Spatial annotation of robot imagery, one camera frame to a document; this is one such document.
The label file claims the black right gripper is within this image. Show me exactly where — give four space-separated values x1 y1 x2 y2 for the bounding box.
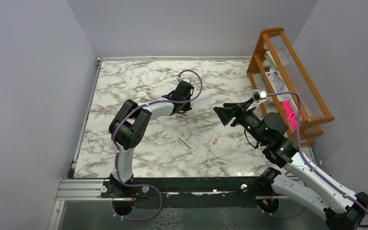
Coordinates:
214 97 267 145

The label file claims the white green marker pen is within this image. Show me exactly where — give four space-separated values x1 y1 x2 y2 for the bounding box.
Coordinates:
177 136 195 151

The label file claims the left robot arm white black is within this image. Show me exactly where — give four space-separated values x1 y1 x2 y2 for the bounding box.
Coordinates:
109 80 194 197

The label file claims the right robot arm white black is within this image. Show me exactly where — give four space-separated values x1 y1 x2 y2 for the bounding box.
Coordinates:
213 100 368 230

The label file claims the white booklet in rack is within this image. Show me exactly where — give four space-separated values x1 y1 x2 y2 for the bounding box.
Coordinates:
263 48 290 93

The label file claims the orange wooden rack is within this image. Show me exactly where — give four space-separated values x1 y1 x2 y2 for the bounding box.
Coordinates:
246 27 334 147

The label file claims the pink item in rack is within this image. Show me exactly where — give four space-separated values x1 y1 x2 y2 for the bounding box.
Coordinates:
282 101 298 131

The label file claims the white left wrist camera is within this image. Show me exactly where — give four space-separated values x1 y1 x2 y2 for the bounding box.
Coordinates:
183 77 192 82

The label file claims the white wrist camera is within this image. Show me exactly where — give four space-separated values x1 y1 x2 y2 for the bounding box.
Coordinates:
253 89 267 101
183 77 192 82

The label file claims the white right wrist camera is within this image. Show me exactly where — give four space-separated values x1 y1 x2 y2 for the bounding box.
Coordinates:
253 89 267 101

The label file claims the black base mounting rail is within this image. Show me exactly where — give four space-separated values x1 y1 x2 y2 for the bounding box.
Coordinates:
100 176 277 209

